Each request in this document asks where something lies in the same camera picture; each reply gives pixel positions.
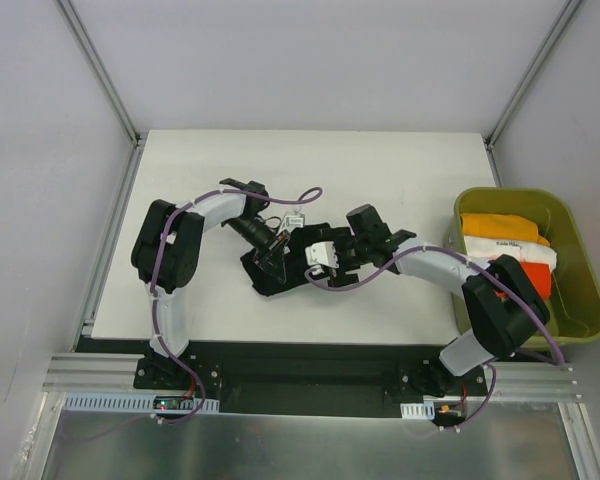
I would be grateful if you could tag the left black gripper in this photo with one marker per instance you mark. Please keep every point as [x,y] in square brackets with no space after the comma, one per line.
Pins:
[278,248]

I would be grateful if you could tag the black t shirt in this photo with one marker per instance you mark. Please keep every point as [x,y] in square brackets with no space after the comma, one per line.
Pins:
[295,261]

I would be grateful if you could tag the olive green plastic bin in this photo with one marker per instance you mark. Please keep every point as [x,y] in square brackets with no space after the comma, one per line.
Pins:
[574,304]

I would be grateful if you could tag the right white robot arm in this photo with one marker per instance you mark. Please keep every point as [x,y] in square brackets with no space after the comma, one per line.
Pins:
[504,308]

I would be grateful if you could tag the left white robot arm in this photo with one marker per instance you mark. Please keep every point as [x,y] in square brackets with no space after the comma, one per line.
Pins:
[166,252]

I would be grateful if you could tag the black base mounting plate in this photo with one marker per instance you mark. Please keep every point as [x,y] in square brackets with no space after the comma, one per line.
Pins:
[339,380]

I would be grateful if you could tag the white rolled t shirt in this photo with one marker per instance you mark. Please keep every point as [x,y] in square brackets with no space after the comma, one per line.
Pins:
[523,251]

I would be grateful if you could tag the yellow rolled t shirt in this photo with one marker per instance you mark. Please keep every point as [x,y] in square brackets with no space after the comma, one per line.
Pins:
[501,226]

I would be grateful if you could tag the orange rolled t shirt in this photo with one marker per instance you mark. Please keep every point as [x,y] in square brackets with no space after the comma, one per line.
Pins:
[539,275]

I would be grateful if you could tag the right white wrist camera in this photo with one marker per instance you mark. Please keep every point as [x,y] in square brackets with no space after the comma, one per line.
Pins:
[321,257]

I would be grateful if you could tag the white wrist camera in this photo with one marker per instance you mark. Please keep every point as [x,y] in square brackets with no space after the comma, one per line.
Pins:
[321,257]
[292,221]

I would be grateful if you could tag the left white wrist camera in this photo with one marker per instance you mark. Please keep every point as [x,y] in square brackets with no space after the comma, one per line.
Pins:
[292,221]

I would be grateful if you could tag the right white cable duct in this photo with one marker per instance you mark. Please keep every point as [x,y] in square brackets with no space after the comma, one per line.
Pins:
[418,411]

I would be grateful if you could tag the white cable duct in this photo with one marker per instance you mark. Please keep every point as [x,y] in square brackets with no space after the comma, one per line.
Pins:
[138,403]
[418,411]

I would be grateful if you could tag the left aluminium corner post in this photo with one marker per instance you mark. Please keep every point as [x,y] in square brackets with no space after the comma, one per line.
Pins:
[88,49]

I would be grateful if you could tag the aluminium corner post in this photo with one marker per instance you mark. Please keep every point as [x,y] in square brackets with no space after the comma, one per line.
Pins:
[88,49]
[558,28]

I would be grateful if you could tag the aluminium frame rail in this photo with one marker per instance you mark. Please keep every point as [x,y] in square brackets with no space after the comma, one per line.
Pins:
[109,372]

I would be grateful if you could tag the left white cable duct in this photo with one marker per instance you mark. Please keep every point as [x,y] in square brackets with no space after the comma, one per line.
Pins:
[138,403]

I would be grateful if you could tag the right aluminium corner post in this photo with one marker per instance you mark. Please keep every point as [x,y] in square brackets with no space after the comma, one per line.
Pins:
[558,28]

